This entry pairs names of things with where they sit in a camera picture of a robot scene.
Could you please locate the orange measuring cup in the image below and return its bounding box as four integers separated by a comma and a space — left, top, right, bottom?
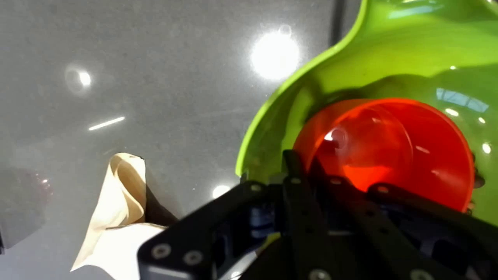
293, 99, 477, 215

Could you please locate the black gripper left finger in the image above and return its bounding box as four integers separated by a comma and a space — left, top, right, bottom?
137, 150, 333, 280

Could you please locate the beige paper bag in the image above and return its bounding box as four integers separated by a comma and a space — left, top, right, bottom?
69, 151, 181, 274

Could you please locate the large lime green bowl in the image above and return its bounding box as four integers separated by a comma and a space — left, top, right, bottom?
234, 0, 498, 228

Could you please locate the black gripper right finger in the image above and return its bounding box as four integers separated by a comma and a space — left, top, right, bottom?
310, 161, 498, 280

